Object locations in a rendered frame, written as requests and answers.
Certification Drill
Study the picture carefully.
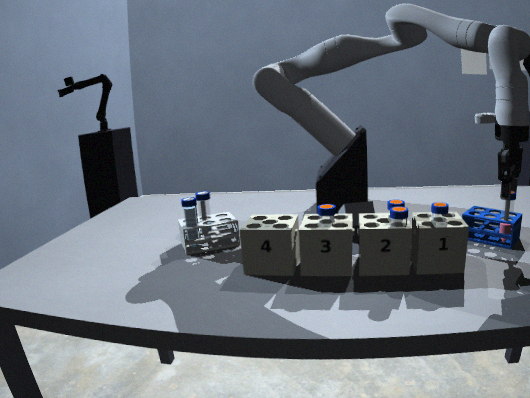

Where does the white tube rack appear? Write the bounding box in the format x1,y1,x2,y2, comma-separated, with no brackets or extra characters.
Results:
178,212,240,255

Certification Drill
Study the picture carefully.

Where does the blue tube rack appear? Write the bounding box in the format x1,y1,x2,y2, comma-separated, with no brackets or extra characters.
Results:
462,206,522,249

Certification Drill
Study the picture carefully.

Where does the white bucket adapter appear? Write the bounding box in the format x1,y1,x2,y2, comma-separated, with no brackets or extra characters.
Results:
240,214,300,276
411,212,469,275
299,214,352,276
357,213,412,276

